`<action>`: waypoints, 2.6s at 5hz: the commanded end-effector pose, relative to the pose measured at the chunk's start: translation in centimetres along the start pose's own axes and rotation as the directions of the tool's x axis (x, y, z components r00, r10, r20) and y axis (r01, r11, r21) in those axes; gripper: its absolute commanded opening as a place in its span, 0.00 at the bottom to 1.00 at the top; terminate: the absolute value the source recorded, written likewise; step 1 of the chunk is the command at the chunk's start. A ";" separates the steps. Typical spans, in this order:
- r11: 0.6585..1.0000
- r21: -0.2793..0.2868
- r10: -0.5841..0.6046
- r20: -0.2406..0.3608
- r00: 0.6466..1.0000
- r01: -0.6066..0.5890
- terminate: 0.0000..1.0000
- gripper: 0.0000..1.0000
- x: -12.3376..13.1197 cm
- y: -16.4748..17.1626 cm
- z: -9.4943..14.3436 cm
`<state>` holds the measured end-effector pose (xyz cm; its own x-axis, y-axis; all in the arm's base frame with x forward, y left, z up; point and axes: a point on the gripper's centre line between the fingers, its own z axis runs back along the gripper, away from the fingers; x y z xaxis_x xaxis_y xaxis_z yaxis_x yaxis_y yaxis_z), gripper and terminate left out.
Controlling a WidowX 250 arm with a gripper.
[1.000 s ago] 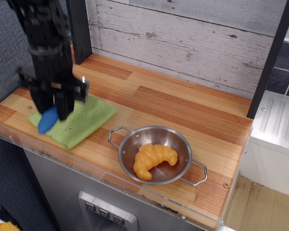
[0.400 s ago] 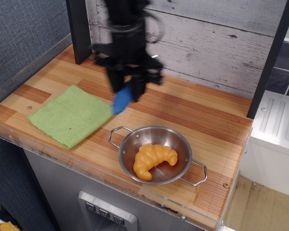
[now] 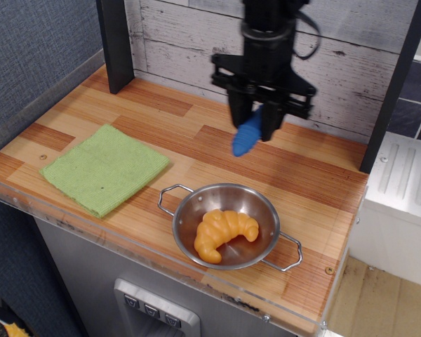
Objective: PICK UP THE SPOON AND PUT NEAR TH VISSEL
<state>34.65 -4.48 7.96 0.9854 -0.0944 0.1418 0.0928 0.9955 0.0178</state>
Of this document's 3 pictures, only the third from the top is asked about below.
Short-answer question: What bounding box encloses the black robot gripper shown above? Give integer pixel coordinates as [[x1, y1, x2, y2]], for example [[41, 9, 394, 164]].
[[211, 24, 316, 142]]

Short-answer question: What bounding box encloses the blue handled metal spoon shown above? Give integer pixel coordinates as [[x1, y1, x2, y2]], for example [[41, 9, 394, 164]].
[[232, 105, 263, 157]]

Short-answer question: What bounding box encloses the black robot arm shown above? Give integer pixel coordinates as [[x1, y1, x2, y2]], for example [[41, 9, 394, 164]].
[[211, 1, 318, 142]]

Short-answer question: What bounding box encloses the orange plastic croissant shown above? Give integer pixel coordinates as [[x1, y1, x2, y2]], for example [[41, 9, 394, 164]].
[[194, 209, 260, 264]]

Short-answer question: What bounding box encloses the green folded cloth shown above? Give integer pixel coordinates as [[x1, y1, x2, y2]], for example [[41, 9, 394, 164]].
[[39, 124, 169, 218]]

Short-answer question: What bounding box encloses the white ribbed side cabinet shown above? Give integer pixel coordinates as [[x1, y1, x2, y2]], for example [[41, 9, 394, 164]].
[[348, 133, 421, 285]]

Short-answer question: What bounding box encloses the grey toy kitchen cabinet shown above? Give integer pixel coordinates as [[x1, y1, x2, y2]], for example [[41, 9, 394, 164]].
[[36, 220, 291, 336]]

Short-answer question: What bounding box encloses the silver button control panel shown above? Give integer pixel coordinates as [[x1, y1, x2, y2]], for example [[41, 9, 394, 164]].
[[114, 278, 201, 336]]

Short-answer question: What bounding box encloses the yellow toy at corner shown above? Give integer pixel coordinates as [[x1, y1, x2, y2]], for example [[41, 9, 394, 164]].
[[0, 322, 29, 337]]

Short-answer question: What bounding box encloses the steel two-handled bowl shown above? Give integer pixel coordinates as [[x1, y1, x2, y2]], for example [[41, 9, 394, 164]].
[[158, 183, 303, 272]]

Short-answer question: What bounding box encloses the black right frame post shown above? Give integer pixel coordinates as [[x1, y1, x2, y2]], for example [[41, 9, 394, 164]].
[[359, 0, 421, 174]]

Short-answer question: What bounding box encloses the black frame post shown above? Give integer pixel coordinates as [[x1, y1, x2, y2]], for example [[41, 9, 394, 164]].
[[359, 0, 421, 174], [96, 0, 134, 94]]

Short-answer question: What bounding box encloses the black left frame post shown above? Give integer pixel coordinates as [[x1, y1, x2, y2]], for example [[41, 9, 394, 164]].
[[96, 0, 134, 94]]

